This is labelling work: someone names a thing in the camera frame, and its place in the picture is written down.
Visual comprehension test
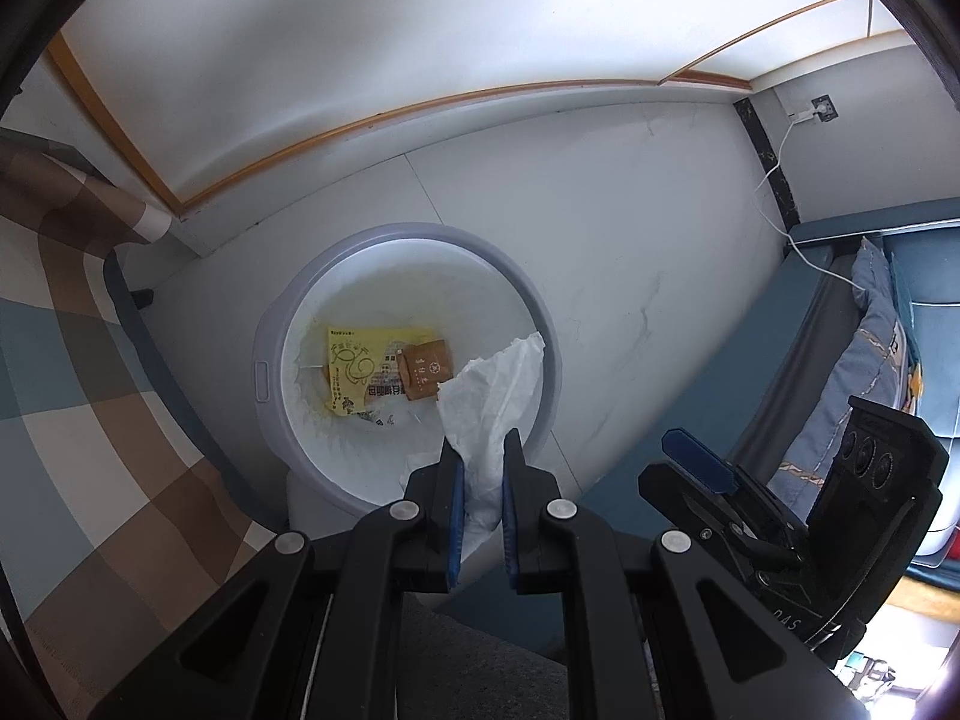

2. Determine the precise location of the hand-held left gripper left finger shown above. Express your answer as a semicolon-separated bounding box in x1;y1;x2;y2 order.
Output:
90;431;466;720

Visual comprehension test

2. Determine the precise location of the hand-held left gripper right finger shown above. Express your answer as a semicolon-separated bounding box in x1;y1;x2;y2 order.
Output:
501;426;856;720

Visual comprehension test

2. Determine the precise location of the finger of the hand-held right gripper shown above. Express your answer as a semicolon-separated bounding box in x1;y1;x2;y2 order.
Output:
662;427;796;533
637;463;807;575

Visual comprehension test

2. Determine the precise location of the white tissue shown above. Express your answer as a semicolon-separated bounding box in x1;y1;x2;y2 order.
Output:
436;330;546;533

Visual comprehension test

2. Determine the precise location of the orange-brown snack packet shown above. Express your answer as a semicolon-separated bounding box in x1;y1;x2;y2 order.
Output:
396;341;456;400

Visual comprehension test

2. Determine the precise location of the yellow plastic bag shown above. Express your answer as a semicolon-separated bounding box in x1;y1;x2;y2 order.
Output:
324;324;443;421

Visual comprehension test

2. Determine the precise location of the white trash bin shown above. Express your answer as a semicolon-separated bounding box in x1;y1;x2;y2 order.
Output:
251;220;567;563

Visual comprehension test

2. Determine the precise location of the black marble trim strip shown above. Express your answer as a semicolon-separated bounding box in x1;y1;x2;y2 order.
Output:
735;97;796;233

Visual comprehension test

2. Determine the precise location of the checkered tablecloth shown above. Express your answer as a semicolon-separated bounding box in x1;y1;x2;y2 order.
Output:
0;142;278;661

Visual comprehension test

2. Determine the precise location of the white sliding wardrobe door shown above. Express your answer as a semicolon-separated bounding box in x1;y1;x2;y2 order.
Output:
49;0;912;215

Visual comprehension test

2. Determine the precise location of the white charger cable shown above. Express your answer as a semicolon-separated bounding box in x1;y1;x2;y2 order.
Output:
754;111;863;290

